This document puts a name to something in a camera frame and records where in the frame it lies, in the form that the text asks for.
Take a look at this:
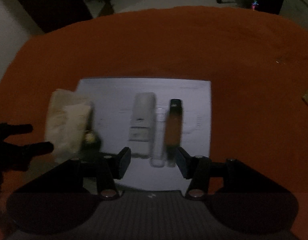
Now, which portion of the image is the small yellow-faced toy figure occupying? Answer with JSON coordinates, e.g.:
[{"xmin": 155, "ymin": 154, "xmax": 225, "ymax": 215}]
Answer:
[{"xmin": 81, "ymin": 131, "xmax": 102, "ymax": 155}]

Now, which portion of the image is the clear lighter with black cap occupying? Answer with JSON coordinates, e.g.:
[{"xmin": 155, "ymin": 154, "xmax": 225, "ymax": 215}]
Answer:
[{"xmin": 150, "ymin": 106, "xmax": 166, "ymax": 168}]

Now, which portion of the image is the orange lighter with black cap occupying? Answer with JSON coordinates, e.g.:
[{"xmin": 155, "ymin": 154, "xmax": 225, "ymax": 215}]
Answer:
[{"xmin": 164, "ymin": 99, "xmax": 183, "ymax": 147}]

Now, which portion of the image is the clear bag of snacks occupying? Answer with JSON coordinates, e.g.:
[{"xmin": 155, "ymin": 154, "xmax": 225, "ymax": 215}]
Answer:
[{"xmin": 45, "ymin": 89, "xmax": 92, "ymax": 164}]

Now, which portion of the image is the white remote control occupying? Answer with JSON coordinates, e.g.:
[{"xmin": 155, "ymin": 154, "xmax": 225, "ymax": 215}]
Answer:
[{"xmin": 128, "ymin": 92, "xmax": 156, "ymax": 159}]

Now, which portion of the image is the flat white box lid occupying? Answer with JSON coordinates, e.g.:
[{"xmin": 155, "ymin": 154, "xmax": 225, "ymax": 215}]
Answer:
[{"xmin": 76, "ymin": 78, "xmax": 211, "ymax": 192}]

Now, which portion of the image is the orange red tablecloth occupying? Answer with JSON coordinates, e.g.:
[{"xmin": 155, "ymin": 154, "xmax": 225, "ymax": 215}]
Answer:
[{"xmin": 0, "ymin": 7, "xmax": 308, "ymax": 239}]

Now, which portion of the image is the white cabinet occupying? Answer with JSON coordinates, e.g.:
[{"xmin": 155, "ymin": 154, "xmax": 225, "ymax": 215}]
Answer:
[{"xmin": 279, "ymin": 0, "xmax": 308, "ymax": 32}]

